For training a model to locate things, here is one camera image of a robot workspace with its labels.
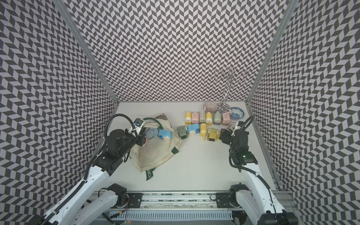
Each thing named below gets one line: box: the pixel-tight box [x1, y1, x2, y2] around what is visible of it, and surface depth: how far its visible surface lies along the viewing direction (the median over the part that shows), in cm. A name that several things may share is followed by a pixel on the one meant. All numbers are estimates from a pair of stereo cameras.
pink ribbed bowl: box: [202, 101, 218, 113], surface depth 113 cm
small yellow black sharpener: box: [206, 127, 221, 142], surface depth 97 cm
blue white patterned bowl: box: [229, 106, 245, 120], surface depth 110 cm
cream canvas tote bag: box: [129, 113, 183, 181], surface depth 89 cm
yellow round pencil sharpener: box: [205, 111, 213, 126], surface depth 101 cm
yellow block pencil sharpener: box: [185, 111, 192, 126], surface depth 103 cm
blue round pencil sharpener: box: [187, 123, 201, 136], surface depth 98 cm
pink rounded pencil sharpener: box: [191, 112, 200, 124], surface depth 101 cm
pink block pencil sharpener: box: [221, 112, 231, 126], surface depth 101 cm
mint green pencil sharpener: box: [212, 111, 222, 126], surface depth 101 cm
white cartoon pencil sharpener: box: [199, 111, 206, 123], surface depth 101 cm
